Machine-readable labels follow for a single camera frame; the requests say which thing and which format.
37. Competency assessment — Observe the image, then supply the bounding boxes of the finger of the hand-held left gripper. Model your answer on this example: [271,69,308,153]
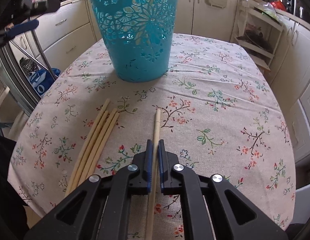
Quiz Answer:
[30,0,61,15]
[5,20,40,39]

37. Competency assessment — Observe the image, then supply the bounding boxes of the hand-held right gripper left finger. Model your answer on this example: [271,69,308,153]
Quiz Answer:
[24,139,154,240]

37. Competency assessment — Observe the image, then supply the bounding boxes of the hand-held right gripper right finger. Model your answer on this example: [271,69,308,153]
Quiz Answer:
[157,140,288,240]

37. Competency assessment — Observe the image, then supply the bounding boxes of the pale wooden chopstick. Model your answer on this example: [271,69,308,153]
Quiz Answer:
[144,109,162,240]
[85,112,120,179]
[69,110,110,193]
[76,108,118,185]

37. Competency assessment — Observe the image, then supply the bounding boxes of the bundle of wooden chopsticks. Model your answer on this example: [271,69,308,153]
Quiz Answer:
[65,98,111,195]

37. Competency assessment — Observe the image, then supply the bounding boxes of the blue perforated plastic basket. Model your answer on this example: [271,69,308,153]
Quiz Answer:
[88,0,182,83]

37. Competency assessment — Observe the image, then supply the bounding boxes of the cream drawer base cabinets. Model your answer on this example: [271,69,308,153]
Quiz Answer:
[8,0,99,65]

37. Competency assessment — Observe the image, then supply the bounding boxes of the blue printed bag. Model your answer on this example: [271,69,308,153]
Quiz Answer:
[27,67,61,99]

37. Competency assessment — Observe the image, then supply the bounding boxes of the floral tablecloth table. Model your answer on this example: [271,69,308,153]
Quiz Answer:
[7,32,297,240]

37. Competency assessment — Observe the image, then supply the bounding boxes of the cream door base cabinets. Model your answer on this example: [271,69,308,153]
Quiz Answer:
[170,0,240,43]

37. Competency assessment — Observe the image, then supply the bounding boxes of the person's left leg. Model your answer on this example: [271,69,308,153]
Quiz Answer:
[0,134,29,240]

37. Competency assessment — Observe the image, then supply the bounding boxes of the black wok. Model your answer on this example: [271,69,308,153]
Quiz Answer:
[239,29,273,53]

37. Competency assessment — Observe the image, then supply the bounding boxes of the cream side base cabinets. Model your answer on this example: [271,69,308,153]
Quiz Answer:
[267,10,310,93]

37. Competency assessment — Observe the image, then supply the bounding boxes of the white kitchen trolley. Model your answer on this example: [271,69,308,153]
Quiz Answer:
[235,0,284,72]

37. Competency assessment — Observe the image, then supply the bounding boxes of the bagged green vegetables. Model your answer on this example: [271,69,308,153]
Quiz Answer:
[255,1,280,20]

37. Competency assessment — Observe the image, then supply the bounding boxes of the red plastic bag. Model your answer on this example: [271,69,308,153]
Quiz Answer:
[270,0,287,12]

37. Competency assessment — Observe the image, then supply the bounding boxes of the blue mop with metal handle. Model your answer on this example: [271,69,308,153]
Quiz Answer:
[30,26,58,80]

